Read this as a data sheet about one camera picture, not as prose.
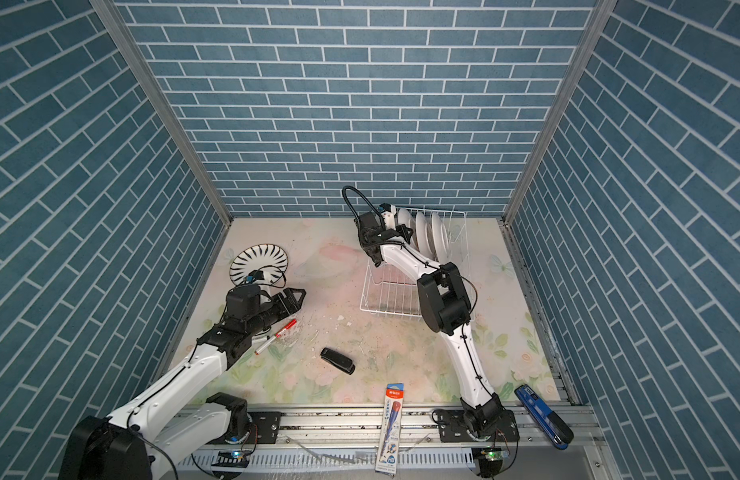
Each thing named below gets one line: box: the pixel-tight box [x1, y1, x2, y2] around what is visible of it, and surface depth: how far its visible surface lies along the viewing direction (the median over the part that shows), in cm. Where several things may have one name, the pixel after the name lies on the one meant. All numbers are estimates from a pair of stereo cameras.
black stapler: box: [320, 347, 356, 375], surface depth 84 cm
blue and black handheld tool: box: [514, 384, 574, 451], surface depth 75 cm
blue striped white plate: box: [229, 244, 289, 285], surface depth 110 cm
